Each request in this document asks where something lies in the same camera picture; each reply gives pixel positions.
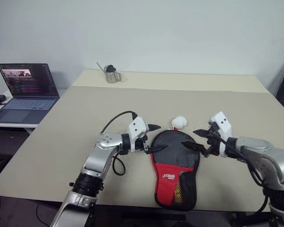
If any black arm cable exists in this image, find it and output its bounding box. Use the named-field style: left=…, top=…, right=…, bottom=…
left=212, top=131, right=269, bottom=213
left=100, top=111, right=137, bottom=176

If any open grey laptop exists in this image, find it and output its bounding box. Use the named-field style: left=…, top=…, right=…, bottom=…
left=0, top=63, right=60, bottom=125

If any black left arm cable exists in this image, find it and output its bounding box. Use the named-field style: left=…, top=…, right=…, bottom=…
left=100, top=111, right=137, bottom=176

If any white fluffy ball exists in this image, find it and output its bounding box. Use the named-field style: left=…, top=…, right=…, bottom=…
left=171, top=115, right=187, bottom=130

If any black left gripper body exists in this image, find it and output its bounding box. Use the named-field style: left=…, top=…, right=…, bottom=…
left=135, top=132, right=152, bottom=155

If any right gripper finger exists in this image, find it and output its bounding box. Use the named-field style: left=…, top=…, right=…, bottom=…
left=181, top=141, right=208, bottom=154
left=193, top=129, right=211, bottom=138

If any thin metal stick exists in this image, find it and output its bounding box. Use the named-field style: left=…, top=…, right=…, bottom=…
left=96, top=61, right=107, bottom=73

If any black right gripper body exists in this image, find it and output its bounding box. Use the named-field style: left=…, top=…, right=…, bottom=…
left=204, top=125, right=222, bottom=158

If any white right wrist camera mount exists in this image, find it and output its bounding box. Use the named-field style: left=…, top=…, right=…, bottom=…
left=208, top=111, right=232, bottom=157

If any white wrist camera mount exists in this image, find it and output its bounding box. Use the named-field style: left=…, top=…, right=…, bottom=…
left=208, top=111, right=232, bottom=157
left=128, top=116, right=150, bottom=152

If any steel cup with handle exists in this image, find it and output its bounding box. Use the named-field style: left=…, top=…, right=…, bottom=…
left=105, top=65, right=123, bottom=84

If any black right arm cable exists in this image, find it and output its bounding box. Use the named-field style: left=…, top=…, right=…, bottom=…
left=212, top=131, right=269, bottom=213

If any black red paddle case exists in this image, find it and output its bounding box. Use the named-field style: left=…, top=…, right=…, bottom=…
left=149, top=129, right=201, bottom=212

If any white side table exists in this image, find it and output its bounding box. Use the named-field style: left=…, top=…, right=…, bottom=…
left=0, top=89, right=60, bottom=135

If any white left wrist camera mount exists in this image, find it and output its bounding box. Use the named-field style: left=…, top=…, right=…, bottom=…
left=128, top=116, right=150, bottom=152

